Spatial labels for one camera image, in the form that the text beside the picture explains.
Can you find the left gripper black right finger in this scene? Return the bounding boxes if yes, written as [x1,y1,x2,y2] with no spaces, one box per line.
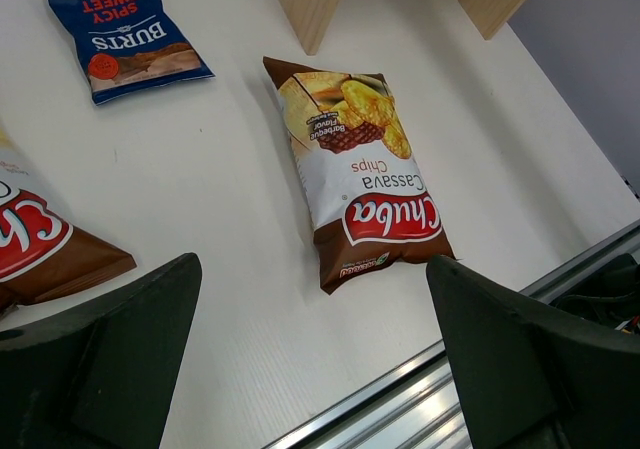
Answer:
[426,256,639,448]

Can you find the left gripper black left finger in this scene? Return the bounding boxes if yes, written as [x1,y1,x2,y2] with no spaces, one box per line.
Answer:
[1,253,202,448]

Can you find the large Chuba cassava chips bag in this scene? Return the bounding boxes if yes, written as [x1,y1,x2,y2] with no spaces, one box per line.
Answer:
[263,57,454,294]

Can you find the blue Burts chilli bag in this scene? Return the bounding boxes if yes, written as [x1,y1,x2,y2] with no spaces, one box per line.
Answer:
[48,0,214,105]

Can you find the left Chuba cassava chips bag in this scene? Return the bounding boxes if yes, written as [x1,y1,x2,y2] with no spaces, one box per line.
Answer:
[1,132,136,314]

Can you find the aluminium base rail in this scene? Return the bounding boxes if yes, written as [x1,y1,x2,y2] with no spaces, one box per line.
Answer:
[275,224,639,448]

